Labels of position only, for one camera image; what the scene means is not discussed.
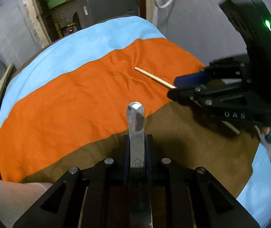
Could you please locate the wooden chopstick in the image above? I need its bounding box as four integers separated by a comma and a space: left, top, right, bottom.
135, 64, 247, 135

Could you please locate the dark grey cabinet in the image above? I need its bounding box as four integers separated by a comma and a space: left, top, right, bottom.
76, 0, 139, 29

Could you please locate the green box on shelf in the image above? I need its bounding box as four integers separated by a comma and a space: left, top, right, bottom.
47, 0, 66, 9

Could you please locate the person's right hand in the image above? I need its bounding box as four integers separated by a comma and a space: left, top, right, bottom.
254, 126, 271, 145

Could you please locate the striped blue orange brown cloth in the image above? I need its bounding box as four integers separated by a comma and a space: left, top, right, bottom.
0, 17, 271, 227

